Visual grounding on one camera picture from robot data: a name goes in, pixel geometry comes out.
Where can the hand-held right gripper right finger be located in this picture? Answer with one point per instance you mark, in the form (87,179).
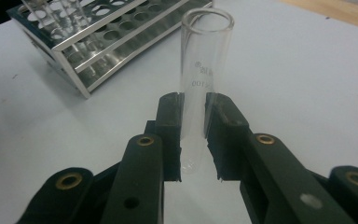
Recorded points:
(227,140)

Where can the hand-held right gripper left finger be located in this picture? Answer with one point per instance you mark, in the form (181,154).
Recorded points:
(171,137)

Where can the stainless steel test tube rack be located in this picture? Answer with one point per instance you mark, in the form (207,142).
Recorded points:
(74,77)

